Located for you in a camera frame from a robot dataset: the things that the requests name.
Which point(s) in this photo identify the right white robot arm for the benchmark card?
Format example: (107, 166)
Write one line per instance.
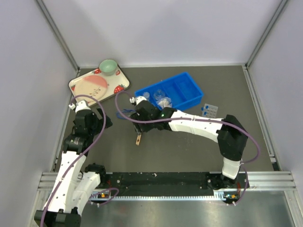
(227, 132)

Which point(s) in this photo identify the grey slotted cable duct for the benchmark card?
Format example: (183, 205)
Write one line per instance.
(217, 196)

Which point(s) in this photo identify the blue plastic divided bin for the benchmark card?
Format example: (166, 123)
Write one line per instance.
(181, 89)

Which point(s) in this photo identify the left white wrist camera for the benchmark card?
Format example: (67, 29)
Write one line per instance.
(79, 106)

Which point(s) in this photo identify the beige glove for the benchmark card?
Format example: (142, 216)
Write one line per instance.
(164, 102)

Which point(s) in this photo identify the strawberry pattern tray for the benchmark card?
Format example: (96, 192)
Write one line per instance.
(116, 82)

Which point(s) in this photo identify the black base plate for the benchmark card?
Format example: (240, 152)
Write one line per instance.
(166, 183)

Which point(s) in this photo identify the blue rimmed safety goggles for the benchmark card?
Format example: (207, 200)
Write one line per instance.
(126, 112)

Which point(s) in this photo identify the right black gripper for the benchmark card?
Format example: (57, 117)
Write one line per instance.
(140, 128)

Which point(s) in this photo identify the pink cream plate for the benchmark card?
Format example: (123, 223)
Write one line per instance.
(94, 86)

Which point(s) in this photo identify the wooden test tube clamp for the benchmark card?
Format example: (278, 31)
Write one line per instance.
(138, 139)

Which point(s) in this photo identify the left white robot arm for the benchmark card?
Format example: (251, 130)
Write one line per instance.
(70, 194)

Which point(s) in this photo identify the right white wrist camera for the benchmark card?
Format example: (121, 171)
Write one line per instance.
(136, 100)

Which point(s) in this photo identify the clear acrylic tube rack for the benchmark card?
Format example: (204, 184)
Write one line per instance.
(211, 111)

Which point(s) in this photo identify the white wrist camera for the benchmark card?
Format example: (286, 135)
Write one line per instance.
(79, 106)
(136, 100)

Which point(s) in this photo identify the clear glass flask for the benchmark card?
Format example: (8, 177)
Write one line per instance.
(159, 94)

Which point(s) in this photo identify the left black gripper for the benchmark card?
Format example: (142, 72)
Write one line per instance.
(100, 121)

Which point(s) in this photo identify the clear glass beaker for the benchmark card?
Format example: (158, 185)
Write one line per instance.
(146, 95)

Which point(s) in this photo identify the green ceramic bowl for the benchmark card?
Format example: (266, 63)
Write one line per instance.
(108, 67)

